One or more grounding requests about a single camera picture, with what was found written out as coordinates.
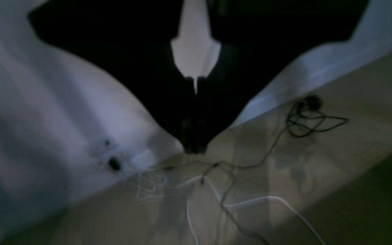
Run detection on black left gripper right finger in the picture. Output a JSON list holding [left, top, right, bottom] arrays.
[[196, 0, 369, 153]]

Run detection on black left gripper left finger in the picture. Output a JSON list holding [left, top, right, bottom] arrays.
[[28, 0, 196, 154]]

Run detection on black floor cable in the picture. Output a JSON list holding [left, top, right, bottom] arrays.
[[159, 94, 349, 245]]

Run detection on white floor cable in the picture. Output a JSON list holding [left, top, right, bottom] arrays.
[[135, 168, 326, 245]]

